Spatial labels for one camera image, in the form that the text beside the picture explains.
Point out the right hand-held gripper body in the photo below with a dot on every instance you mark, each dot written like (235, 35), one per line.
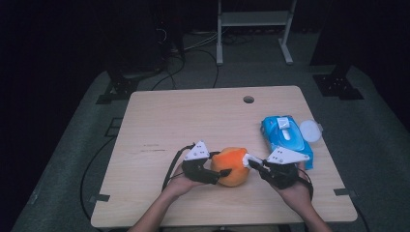
(282, 175)

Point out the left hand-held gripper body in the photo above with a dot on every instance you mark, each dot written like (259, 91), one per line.
(196, 170)

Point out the orange plush toy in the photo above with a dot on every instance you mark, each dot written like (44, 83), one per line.
(230, 167)

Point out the white wet wipe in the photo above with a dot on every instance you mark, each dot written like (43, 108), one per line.
(249, 158)

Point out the blue wet wipe pack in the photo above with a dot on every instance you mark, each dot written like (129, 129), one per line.
(280, 135)

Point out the person's left hand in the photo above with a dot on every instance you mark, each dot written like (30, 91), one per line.
(180, 187)

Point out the person's right hand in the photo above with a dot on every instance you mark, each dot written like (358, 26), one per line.
(296, 195)

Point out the grey tape strip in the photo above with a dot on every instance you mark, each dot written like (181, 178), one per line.
(100, 197)
(345, 192)

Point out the black stand base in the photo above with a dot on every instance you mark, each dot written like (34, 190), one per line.
(121, 88)
(336, 86)

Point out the white metal stand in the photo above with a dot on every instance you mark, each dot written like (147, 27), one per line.
(253, 18)

